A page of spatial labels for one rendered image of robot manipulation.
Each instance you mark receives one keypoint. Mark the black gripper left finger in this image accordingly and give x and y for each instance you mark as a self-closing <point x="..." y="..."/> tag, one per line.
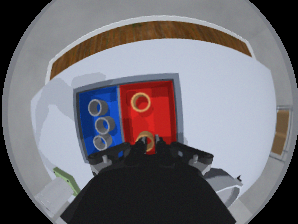
<point x="106" y="157"/>

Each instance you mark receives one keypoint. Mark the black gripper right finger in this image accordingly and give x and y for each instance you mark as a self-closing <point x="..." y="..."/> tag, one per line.
<point x="191" y="156"/>

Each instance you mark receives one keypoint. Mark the grey metal bushing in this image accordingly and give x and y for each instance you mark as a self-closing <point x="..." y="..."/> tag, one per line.
<point x="100" y="127"/>
<point x="92" y="107"/>
<point x="98" y="142"/>

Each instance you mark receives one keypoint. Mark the bronze bushing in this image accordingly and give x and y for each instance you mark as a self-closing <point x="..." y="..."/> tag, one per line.
<point x="149" y="135"/>
<point x="135" y="97"/>

